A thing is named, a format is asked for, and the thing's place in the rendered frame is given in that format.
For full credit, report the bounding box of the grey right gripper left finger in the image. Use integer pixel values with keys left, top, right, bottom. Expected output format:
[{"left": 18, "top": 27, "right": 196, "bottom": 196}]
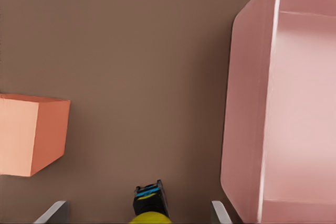
[{"left": 33, "top": 200, "right": 70, "bottom": 224}]

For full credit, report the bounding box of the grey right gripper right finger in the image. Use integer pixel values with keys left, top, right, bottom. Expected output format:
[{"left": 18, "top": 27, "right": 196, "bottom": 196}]
[{"left": 211, "top": 200, "right": 233, "bottom": 224}]

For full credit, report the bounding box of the pink storage box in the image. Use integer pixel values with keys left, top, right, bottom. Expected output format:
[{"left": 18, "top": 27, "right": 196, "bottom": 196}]
[{"left": 219, "top": 0, "right": 336, "bottom": 224}]

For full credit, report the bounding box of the orange cube block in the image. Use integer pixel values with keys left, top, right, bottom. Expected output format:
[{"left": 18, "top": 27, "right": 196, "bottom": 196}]
[{"left": 0, "top": 93, "right": 71, "bottom": 177}]

